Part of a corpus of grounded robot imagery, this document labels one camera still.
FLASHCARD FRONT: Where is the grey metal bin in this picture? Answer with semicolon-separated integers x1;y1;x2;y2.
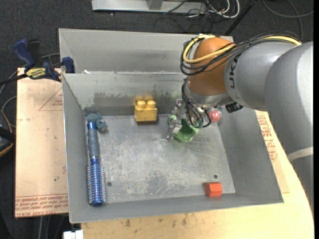
58;28;284;224

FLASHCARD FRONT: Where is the blue round hairbrush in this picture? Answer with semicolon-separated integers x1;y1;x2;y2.
86;120;107;207

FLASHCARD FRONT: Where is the brown cardboard board, red print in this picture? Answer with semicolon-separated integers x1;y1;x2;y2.
14;67;291;218

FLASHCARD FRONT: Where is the green plastic toy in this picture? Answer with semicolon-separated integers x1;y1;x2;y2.
168;115;200;143

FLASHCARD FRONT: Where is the dark teal toy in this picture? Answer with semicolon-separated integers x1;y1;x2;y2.
85;112;108;132

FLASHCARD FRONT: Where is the orange-red small block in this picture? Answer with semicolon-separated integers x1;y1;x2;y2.
204;182;223;198

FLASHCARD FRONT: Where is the yellow toy building block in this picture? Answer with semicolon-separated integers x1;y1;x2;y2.
134;95;159;123

